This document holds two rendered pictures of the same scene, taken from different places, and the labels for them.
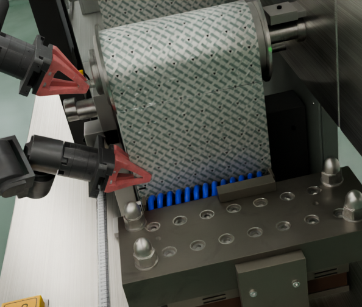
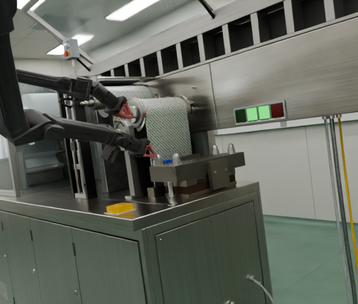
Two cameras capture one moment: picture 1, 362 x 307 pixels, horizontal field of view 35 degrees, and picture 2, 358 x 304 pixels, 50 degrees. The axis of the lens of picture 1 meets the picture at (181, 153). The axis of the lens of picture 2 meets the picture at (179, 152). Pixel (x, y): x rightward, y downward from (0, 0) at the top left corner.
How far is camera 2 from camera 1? 119 cm
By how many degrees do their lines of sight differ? 47
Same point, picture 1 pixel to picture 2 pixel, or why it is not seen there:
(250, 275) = (213, 163)
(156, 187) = not seen: hidden behind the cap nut
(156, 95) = (158, 119)
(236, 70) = (180, 114)
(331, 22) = (210, 93)
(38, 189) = (116, 155)
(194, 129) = (169, 135)
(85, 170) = (138, 143)
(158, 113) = (158, 126)
